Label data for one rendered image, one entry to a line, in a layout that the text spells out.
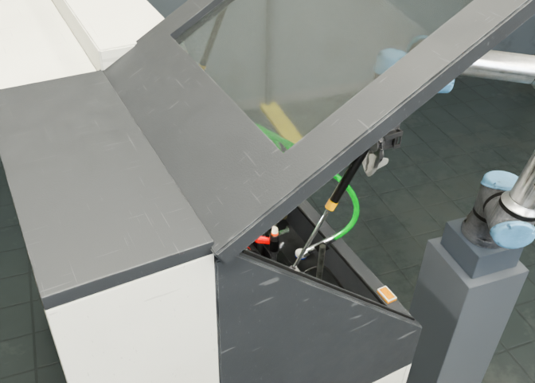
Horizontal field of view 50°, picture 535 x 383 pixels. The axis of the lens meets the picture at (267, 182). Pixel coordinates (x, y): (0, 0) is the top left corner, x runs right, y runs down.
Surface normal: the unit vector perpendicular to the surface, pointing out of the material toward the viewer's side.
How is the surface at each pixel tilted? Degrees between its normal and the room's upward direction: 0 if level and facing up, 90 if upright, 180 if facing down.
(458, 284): 90
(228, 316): 90
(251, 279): 90
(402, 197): 0
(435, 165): 0
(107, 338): 90
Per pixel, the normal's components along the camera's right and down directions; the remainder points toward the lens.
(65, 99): 0.03, -0.79
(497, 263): 0.35, 0.58
